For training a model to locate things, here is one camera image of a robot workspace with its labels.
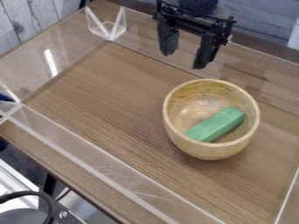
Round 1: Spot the green rectangular block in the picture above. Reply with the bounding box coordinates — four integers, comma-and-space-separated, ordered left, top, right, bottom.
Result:
183, 107, 246, 143

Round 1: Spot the black cable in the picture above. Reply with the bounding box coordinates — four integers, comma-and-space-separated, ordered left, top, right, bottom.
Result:
0, 190, 57, 224

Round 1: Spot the light wooden bowl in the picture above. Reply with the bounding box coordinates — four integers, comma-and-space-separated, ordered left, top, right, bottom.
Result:
163, 79, 261, 160

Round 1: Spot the clear acrylic wall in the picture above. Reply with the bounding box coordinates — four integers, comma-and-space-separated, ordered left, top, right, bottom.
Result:
0, 101, 225, 224
115, 7, 299, 115
0, 8, 109, 103

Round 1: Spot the clear acrylic corner bracket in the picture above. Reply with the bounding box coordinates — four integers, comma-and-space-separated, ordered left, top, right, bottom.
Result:
85, 7, 127, 41

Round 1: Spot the clear acrylic left wall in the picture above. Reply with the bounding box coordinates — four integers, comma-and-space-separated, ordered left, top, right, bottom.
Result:
0, 8, 109, 103

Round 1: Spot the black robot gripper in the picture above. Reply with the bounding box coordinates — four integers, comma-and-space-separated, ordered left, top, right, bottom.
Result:
154, 0, 237, 69

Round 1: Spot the clear acrylic back wall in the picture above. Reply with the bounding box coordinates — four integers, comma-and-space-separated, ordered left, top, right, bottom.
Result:
115, 7, 299, 115

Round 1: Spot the black table leg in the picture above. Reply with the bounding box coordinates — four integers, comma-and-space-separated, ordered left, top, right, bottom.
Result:
43, 174, 58, 196

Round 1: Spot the black metal bracket with screw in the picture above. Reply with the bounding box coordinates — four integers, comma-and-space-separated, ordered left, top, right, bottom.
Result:
39, 192, 87, 224

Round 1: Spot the clear acrylic front wall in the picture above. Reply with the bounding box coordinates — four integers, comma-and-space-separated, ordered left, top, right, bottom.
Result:
0, 101, 225, 224

